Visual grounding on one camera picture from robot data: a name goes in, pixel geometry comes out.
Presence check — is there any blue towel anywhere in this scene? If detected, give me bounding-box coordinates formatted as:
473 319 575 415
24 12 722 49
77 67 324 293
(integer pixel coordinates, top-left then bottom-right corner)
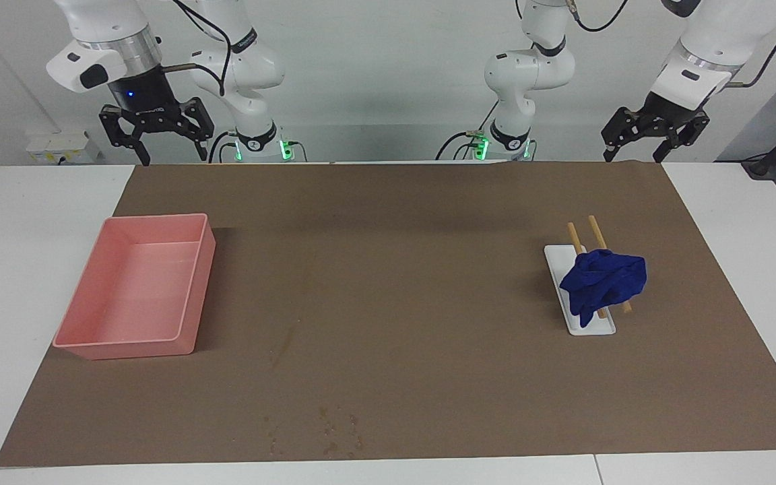
558 249 647 329

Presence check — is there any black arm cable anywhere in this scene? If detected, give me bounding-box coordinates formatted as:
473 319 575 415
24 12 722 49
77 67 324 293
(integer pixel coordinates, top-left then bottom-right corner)
162 0 234 98
725 0 776 90

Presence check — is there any black base cable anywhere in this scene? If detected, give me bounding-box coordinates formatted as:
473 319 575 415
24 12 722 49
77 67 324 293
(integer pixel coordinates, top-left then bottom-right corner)
435 101 500 161
208 131 237 164

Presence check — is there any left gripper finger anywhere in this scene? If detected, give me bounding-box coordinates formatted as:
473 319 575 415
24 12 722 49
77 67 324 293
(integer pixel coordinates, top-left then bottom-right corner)
653 113 710 164
602 108 645 162

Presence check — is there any black left base cable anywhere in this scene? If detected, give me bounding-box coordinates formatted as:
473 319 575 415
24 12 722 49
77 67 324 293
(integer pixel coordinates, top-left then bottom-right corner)
435 101 500 161

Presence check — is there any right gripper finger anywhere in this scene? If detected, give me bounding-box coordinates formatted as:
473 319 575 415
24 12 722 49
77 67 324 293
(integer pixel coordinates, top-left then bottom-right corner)
183 98 215 162
98 104 153 166

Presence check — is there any wooden rack rod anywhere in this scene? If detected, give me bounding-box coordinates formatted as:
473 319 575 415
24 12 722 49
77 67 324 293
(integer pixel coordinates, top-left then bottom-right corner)
588 216 633 314
567 222 608 319

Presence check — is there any white towel rack base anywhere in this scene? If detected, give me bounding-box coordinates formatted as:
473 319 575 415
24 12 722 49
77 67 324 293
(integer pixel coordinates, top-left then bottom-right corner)
544 244 616 336

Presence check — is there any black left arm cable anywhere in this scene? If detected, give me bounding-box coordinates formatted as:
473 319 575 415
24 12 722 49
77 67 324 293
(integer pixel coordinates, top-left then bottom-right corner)
725 0 776 90

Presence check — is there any pink plastic bin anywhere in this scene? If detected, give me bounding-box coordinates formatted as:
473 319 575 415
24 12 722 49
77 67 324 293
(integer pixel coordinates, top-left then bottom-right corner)
53 214 217 360

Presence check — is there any white wall socket box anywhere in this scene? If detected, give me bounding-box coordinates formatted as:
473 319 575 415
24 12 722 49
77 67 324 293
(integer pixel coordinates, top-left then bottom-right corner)
26 131 102 164

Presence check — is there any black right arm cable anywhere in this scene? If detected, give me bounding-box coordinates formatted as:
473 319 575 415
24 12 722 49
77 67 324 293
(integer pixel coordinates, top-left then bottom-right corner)
162 0 234 98

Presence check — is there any brown table mat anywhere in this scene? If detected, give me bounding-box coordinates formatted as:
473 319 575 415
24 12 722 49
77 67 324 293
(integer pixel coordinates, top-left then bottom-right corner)
0 160 776 467

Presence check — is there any black right base cable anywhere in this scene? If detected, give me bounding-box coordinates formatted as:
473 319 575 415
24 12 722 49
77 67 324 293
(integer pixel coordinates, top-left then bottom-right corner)
208 131 237 164

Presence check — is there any black left elbow cable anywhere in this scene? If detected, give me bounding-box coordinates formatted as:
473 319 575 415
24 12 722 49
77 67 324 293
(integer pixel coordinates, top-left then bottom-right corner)
567 0 629 33

